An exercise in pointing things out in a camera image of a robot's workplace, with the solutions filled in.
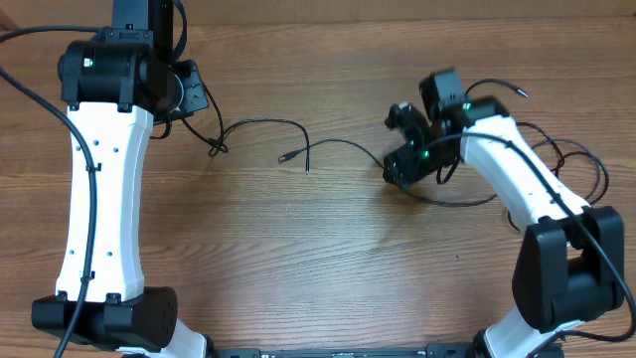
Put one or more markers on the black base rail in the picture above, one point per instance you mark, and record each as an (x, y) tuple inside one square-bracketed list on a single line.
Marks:
[(343, 352)]

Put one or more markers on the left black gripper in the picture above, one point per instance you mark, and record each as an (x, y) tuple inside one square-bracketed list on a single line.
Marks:
[(189, 73)]

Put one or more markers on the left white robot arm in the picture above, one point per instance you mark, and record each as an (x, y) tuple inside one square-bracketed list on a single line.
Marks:
[(117, 86)]

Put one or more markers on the cardboard wall panel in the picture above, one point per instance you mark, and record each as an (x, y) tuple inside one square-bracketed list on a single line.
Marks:
[(27, 13)]

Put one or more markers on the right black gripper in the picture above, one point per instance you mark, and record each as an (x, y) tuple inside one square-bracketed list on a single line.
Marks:
[(410, 169)]

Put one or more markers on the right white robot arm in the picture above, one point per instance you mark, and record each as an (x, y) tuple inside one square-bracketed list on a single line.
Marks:
[(570, 269)]

